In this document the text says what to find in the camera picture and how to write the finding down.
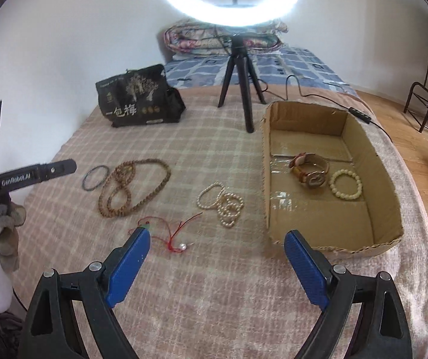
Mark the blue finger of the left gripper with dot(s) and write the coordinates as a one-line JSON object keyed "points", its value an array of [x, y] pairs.
{"points": [[45, 172]]}

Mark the black tripod stand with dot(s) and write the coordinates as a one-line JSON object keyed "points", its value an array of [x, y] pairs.
{"points": [[239, 59]]}

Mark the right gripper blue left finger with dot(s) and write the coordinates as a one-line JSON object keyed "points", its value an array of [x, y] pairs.
{"points": [[51, 329]]}

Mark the brown leather wrist watch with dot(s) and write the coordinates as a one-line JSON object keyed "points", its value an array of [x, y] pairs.
{"points": [[310, 169]]}

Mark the pink plaid blanket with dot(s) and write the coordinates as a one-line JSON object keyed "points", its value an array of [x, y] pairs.
{"points": [[233, 294]]}

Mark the red cord jade pendant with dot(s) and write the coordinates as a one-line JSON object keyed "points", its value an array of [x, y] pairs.
{"points": [[167, 232]]}

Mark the brown cardboard tray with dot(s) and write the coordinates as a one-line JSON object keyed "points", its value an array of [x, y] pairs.
{"points": [[357, 210]]}

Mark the blue patterned bed sheet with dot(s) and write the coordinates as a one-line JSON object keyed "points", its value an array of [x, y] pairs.
{"points": [[290, 65]]}

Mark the folded floral quilt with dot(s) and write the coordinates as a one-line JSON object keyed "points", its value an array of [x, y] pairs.
{"points": [[190, 36]]}

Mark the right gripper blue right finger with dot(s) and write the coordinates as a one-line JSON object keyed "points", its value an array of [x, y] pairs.
{"points": [[381, 330]]}

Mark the black printed snack bag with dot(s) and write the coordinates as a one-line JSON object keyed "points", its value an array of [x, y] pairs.
{"points": [[139, 97]]}

